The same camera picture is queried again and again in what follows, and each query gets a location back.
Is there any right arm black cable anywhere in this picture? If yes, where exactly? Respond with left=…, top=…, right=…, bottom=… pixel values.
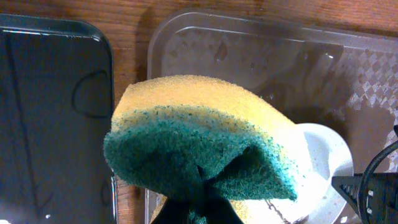
left=356, top=124, right=398, bottom=218

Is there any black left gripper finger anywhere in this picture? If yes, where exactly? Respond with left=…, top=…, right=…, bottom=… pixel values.
left=152, top=166, right=243, bottom=224

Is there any large clear brown tray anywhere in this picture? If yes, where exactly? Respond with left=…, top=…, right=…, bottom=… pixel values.
left=144, top=8, right=398, bottom=224

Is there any white plate with black smear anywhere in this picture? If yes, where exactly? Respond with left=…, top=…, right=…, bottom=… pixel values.
left=231, top=123, right=354, bottom=223

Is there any small black tray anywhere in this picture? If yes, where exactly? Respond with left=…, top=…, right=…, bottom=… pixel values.
left=1, top=14, right=117, bottom=223

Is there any green and yellow sponge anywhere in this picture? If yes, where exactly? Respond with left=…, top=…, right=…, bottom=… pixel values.
left=103, top=75, right=305, bottom=201

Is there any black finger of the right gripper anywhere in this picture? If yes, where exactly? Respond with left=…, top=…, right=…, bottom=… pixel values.
left=331, top=173, right=397, bottom=224

